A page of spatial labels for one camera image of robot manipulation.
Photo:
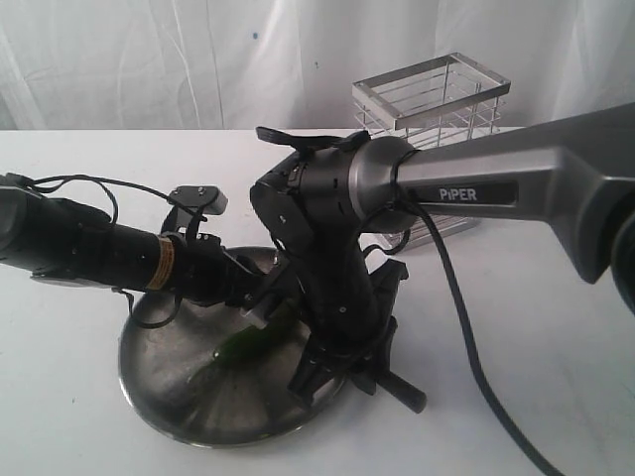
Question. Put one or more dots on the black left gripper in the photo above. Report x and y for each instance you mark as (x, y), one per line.
(206, 273)

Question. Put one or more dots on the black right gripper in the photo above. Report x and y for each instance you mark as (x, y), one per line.
(349, 309)

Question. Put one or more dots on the black knife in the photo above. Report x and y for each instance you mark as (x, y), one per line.
(407, 394)

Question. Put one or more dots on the green cucumber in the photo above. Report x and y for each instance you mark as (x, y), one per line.
(249, 346)

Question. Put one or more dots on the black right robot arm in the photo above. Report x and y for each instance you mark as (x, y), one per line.
(575, 174)

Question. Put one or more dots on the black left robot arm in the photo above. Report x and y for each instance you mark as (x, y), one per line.
(61, 241)

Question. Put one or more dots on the round steel plate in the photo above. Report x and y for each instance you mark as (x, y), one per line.
(163, 344)

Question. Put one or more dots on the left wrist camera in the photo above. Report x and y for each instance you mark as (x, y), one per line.
(191, 205)

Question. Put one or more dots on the chrome wire utensil holder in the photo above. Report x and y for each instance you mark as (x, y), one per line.
(432, 103)

